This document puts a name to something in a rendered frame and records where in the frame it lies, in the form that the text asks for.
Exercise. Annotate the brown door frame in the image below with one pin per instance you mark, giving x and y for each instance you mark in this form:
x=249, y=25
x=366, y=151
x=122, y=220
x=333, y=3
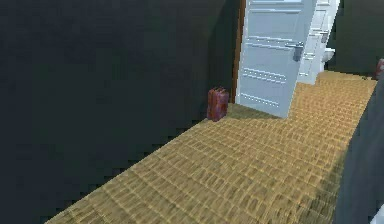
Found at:
x=238, y=50

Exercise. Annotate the pale blue panelled room door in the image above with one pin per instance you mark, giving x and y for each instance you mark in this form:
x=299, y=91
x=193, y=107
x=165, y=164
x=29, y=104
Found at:
x=266, y=66

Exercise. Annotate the white panelled room door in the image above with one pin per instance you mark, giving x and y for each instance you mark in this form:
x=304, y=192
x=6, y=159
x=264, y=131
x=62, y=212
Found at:
x=315, y=43

